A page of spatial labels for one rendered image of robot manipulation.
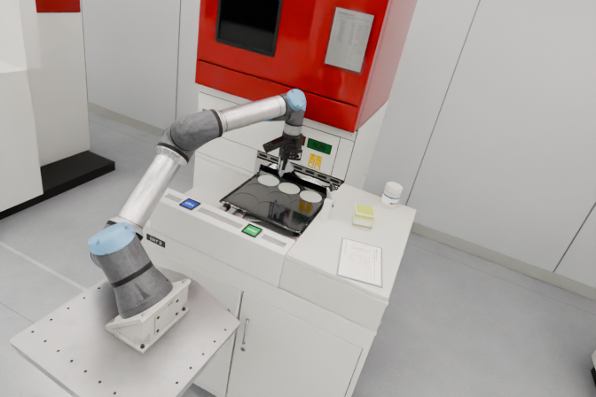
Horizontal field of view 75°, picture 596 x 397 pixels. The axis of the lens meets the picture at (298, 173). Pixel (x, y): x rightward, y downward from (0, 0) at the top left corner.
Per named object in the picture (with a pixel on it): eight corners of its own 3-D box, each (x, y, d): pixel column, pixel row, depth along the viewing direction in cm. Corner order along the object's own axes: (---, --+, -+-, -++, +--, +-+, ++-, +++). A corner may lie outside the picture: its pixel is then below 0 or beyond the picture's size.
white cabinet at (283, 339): (213, 284, 241) (225, 167, 204) (362, 357, 213) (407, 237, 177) (135, 365, 186) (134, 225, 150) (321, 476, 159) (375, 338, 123)
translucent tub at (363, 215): (350, 216, 155) (355, 202, 152) (369, 221, 155) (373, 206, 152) (351, 227, 148) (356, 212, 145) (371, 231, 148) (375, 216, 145)
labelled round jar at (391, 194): (381, 198, 173) (388, 179, 169) (397, 204, 171) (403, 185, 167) (378, 205, 167) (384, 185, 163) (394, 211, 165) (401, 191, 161)
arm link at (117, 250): (112, 285, 100) (85, 239, 98) (105, 281, 111) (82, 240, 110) (155, 260, 107) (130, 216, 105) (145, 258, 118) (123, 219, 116)
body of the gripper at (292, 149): (300, 162, 170) (305, 136, 165) (281, 161, 167) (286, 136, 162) (294, 154, 176) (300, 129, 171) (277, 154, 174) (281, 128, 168)
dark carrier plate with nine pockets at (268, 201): (262, 172, 190) (262, 171, 190) (328, 196, 181) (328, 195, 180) (223, 201, 161) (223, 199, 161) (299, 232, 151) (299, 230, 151)
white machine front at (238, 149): (197, 153, 211) (202, 81, 194) (337, 206, 189) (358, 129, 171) (193, 155, 209) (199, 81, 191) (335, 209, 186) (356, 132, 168)
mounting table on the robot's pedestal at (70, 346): (137, 473, 91) (136, 440, 85) (15, 373, 105) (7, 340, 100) (246, 340, 128) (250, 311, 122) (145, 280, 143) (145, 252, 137)
